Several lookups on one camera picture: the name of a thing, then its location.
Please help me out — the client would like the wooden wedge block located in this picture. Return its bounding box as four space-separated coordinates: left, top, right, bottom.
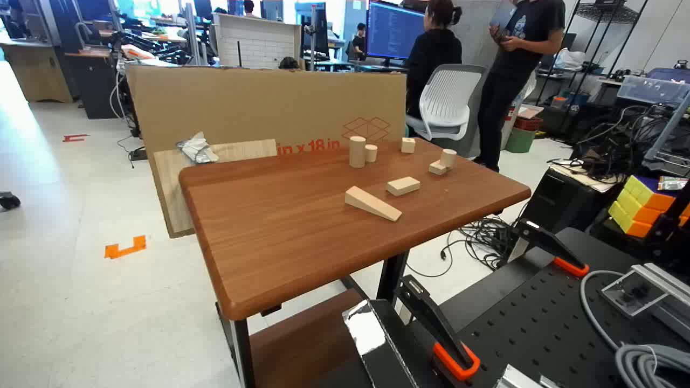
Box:
342 184 405 224

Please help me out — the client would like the tall wooden cylinder block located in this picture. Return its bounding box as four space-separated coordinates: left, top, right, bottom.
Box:
347 133 368 171

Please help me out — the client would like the rectangular wooden block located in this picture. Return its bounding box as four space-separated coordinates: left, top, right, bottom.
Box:
384 174 423 199

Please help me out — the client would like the large cardboard box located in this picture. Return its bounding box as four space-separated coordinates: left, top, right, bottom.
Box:
126 64 409 161

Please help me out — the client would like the white office chair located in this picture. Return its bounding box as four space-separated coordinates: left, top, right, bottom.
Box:
405 63 486 159

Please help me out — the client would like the large black clamp orange tip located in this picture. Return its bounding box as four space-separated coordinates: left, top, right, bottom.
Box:
394 273 482 383

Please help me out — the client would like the distant seated person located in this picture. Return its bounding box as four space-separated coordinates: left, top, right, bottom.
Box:
347 21 370 64

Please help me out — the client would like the crumpled white plastic sheet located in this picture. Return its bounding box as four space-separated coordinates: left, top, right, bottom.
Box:
177 130 219 166

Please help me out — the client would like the person with hair bun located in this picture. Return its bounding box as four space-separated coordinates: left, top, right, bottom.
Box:
405 0 463 120

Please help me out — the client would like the blue computer monitor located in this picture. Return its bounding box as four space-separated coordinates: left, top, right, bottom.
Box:
365 0 427 64

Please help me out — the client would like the light wooden board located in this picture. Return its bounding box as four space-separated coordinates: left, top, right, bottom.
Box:
150 138 281 240

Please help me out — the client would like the white panel board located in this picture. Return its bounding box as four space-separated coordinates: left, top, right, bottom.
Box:
213 12 303 72

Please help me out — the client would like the green bin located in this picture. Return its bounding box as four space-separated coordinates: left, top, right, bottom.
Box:
503 128 536 155

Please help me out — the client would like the small black clamp orange tip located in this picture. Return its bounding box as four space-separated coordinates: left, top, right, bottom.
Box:
514 218 592 281

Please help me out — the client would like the standing person in black shirt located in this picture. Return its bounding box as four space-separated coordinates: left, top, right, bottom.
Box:
473 0 567 173

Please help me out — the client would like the black side cabinet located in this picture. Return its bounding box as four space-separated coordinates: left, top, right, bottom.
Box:
521 163 615 235

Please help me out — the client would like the orange floor tape marker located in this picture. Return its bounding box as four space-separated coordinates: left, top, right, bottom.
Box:
104 233 149 261

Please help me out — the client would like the black perforated breadboard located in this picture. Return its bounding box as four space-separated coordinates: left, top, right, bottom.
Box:
315 227 690 388

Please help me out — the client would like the grey electrical box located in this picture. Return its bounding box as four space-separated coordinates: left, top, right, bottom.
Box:
600 261 690 341

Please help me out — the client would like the black table frame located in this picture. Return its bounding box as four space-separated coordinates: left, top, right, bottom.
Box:
213 245 411 388

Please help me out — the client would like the loose black cable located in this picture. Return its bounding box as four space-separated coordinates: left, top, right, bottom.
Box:
405 235 470 281

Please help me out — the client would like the black floor cable bundle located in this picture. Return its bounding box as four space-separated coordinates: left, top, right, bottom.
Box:
460 216 521 272

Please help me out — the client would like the grey cable coil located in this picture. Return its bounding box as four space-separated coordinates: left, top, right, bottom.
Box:
577 268 690 388

